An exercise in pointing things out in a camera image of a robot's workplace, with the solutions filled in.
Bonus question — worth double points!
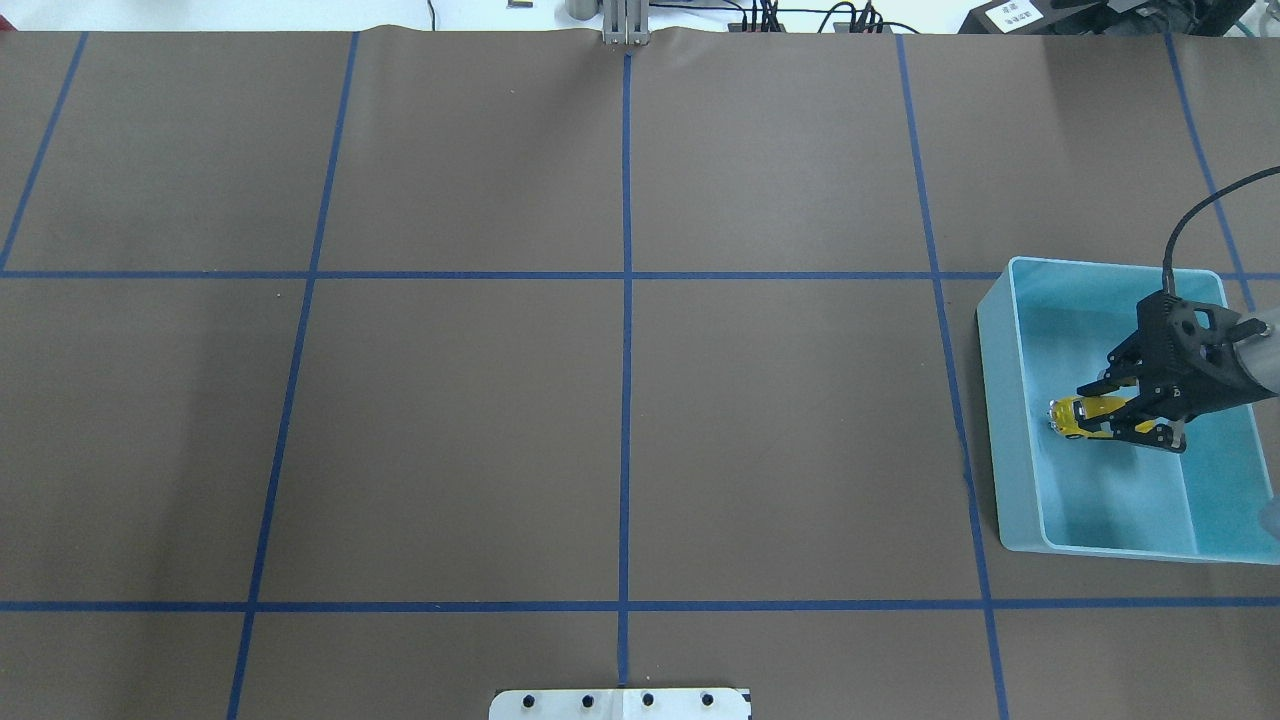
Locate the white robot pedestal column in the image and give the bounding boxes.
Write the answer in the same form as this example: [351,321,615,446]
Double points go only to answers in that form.
[488,687,753,719]

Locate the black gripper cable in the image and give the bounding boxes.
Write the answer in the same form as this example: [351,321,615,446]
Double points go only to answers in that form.
[1160,167,1280,297]

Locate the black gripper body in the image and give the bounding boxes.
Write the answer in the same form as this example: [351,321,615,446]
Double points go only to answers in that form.
[1135,292,1257,421]

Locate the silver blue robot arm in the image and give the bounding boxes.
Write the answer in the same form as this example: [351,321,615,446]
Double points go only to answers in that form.
[1050,290,1279,454]

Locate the aluminium frame post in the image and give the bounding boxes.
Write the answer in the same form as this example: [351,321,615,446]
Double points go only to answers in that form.
[596,0,652,47]

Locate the yellow beetle toy car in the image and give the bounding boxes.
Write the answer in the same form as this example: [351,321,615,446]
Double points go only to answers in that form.
[1047,395,1128,439]

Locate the light blue plastic bin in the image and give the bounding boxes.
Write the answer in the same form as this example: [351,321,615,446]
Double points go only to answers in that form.
[975,258,1279,565]

